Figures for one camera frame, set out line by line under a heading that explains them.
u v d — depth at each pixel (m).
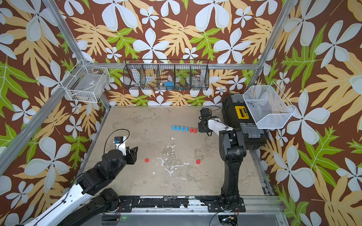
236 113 0.93
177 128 1.04
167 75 0.98
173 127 1.04
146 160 0.91
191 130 1.03
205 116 0.83
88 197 0.50
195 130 1.02
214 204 0.74
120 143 0.61
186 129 1.04
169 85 0.93
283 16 0.71
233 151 0.55
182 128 1.03
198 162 0.88
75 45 0.82
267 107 0.84
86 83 0.86
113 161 0.52
